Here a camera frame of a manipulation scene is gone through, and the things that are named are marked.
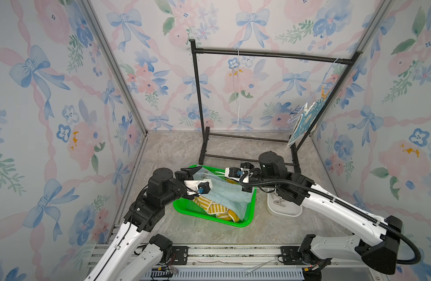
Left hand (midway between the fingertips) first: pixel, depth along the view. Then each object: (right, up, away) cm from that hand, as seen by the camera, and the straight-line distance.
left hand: (199, 170), depth 68 cm
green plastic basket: (-7, -21, +20) cm, 30 cm away
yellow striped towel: (+5, -20, +14) cm, 25 cm away
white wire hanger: (+18, +44, +32) cm, 57 cm away
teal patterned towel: (+48, +22, +15) cm, 55 cm away
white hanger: (0, -2, +7) cm, 8 cm away
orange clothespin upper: (+67, +41, +33) cm, 85 cm away
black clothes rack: (+55, +9, +40) cm, 68 cm away
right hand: (+11, 0, 0) cm, 11 cm away
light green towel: (+11, -13, +13) cm, 21 cm away
